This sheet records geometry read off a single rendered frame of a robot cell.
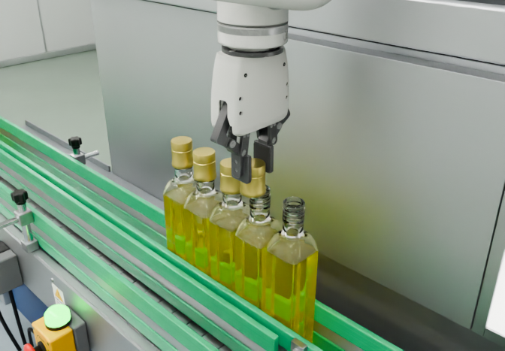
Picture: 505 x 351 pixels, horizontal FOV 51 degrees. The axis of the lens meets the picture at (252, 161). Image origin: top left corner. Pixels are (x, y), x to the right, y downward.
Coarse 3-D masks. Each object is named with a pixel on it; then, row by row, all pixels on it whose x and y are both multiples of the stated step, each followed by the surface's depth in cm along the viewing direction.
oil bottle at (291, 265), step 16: (272, 240) 72; (288, 240) 70; (304, 240) 71; (272, 256) 72; (288, 256) 70; (304, 256) 70; (272, 272) 73; (288, 272) 71; (304, 272) 72; (272, 288) 74; (288, 288) 72; (304, 288) 73; (272, 304) 75; (288, 304) 73; (304, 304) 74; (288, 320) 74; (304, 320) 76; (304, 336) 77
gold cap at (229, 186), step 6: (222, 162) 76; (228, 162) 76; (222, 168) 75; (228, 168) 74; (222, 174) 75; (228, 174) 75; (222, 180) 76; (228, 180) 75; (234, 180) 75; (222, 186) 76; (228, 186) 76; (234, 186) 76; (228, 192) 76; (234, 192) 76
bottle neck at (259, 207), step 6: (270, 192) 73; (252, 198) 72; (258, 198) 72; (264, 198) 72; (270, 198) 73; (252, 204) 73; (258, 204) 72; (264, 204) 73; (270, 204) 74; (252, 210) 73; (258, 210) 73; (264, 210) 73; (252, 216) 74; (258, 216) 73; (264, 216) 73; (258, 222) 74
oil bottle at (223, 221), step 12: (216, 204) 80; (216, 216) 78; (228, 216) 77; (240, 216) 77; (216, 228) 79; (228, 228) 77; (216, 240) 80; (228, 240) 78; (216, 252) 81; (228, 252) 79; (216, 264) 82; (228, 264) 80; (216, 276) 83; (228, 276) 81; (228, 288) 82
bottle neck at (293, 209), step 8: (288, 200) 70; (296, 200) 70; (288, 208) 69; (296, 208) 68; (304, 208) 70; (288, 216) 69; (296, 216) 69; (288, 224) 70; (296, 224) 69; (288, 232) 70; (296, 232) 70
